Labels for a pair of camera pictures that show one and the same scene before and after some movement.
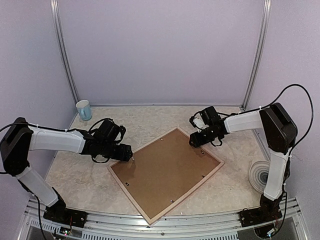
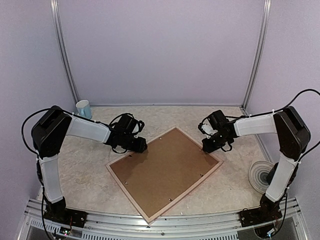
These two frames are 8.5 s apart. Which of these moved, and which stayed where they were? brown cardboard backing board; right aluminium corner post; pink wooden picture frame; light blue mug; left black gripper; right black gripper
Moved: left black gripper; right black gripper; pink wooden picture frame
Stayed: brown cardboard backing board; light blue mug; right aluminium corner post
